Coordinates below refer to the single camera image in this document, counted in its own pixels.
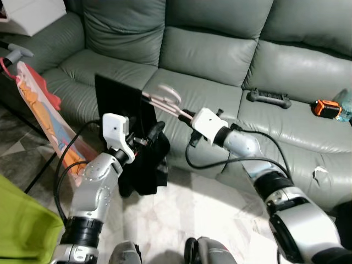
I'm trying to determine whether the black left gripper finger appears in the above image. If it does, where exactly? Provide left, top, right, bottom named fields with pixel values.
left=144, top=121, right=166, bottom=147

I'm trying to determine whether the rose pink clothes hanger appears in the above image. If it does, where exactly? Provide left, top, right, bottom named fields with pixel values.
left=142, top=82, right=194, bottom=119

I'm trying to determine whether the black jacket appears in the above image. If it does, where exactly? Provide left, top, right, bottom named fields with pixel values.
left=95, top=73, right=171, bottom=197

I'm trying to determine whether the red plastic hanger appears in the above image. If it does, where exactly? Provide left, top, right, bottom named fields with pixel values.
left=0, top=55, right=20, bottom=80

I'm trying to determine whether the black game controller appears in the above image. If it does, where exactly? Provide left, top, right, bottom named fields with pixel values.
left=246, top=89, right=292, bottom=109

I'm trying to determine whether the grey-green leather sofa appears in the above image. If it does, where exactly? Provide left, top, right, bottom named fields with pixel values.
left=0, top=0, right=352, bottom=212

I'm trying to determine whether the pink orange printed garment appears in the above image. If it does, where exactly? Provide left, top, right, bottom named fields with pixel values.
left=14, top=60, right=97, bottom=185

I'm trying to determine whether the grey robot left leg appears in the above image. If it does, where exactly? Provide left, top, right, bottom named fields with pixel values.
left=110, top=241, right=142, bottom=264

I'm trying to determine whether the grey robot leg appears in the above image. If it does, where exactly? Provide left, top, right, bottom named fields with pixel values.
left=184, top=236, right=237, bottom=264
left=110, top=241, right=142, bottom=264

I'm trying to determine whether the grey robot right leg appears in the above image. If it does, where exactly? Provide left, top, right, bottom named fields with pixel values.
left=184, top=236, right=237, bottom=264

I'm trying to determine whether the clear plastic water bottle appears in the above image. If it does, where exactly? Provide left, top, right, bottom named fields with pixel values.
left=333, top=88, right=352, bottom=122

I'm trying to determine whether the orange black device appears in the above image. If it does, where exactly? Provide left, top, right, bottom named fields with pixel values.
left=311, top=100, right=337, bottom=118

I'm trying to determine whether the lime green garment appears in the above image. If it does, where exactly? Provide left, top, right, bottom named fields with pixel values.
left=0, top=175, right=65, bottom=259

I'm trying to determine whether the person in black trousers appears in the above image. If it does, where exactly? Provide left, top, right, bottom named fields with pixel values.
left=333, top=201, right=352, bottom=251

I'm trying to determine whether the black clothes rack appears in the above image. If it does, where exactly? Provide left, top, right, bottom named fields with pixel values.
left=0, top=38, right=61, bottom=193

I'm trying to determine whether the white storage box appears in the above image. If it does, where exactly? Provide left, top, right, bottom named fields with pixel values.
left=0, top=0, right=67, bottom=36

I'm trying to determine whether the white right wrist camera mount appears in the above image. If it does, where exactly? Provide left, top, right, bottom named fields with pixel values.
left=191, top=108, right=229, bottom=146

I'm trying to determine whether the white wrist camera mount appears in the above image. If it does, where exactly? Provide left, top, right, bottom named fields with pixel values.
left=191, top=108, right=229, bottom=146
left=102, top=113, right=135, bottom=163

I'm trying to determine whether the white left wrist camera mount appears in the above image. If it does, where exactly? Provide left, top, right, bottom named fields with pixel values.
left=102, top=113, right=135, bottom=163

